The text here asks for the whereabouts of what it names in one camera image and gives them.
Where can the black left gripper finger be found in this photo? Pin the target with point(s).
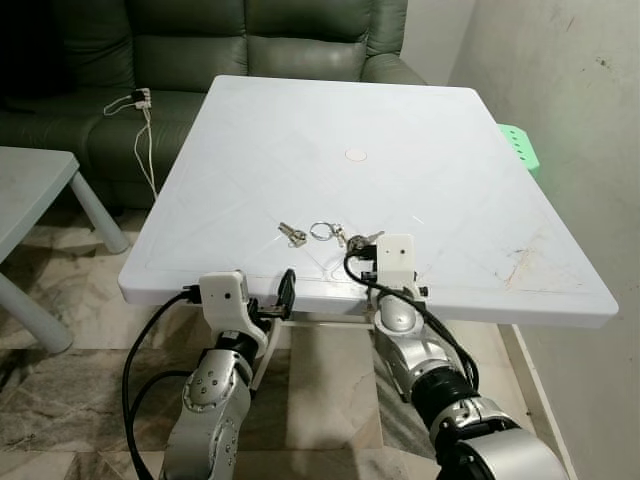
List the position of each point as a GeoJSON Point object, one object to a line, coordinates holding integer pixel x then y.
{"type": "Point", "coordinates": [287, 288]}

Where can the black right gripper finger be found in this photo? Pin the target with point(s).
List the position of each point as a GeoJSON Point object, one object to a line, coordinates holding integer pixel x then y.
{"type": "Point", "coordinates": [365, 252]}

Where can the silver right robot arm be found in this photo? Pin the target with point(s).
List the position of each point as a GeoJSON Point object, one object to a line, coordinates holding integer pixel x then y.
{"type": "Point", "coordinates": [500, 450]}

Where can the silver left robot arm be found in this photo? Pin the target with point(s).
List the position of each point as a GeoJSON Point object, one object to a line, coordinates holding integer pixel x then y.
{"type": "Point", "coordinates": [210, 400]}

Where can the small silver key pair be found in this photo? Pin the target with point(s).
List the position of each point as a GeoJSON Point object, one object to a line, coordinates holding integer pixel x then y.
{"type": "Point", "coordinates": [295, 237]}

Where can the white plastic folding table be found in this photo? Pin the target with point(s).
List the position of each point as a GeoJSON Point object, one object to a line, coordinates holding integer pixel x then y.
{"type": "Point", "coordinates": [400, 180]}

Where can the green plastic stool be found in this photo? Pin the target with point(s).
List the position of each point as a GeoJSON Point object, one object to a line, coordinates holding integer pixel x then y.
{"type": "Point", "coordinates": [520, 148]}

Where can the dark green leather sofa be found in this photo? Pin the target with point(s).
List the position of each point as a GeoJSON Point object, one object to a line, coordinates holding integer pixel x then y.
{"type": "Point", "coordinates": [200, 40]}

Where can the small grey plastic table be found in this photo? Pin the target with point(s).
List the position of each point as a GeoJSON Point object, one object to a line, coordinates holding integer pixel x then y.
{"type": "Point", "coordinates": [30, 180]}

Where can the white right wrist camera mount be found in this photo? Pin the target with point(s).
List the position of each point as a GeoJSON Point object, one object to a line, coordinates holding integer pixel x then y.
{"type": "Point", "coordinates": [397, 260]}

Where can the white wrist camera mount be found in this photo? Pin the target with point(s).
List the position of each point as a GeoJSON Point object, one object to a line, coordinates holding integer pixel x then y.
{"type": "Point", "coordinates": [225, 295]}
{"type": "Point", "coordinates": [397, 260]}

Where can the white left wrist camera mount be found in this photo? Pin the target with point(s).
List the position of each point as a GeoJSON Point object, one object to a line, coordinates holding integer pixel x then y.
{"type": "Point", "coordinates": [225, 295]}

